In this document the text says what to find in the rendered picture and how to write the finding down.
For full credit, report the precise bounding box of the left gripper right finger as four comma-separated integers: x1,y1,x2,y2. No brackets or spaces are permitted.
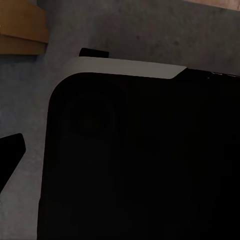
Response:
224,133,240,173

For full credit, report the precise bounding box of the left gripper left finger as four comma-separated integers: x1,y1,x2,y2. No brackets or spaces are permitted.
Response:
0,133,26,193

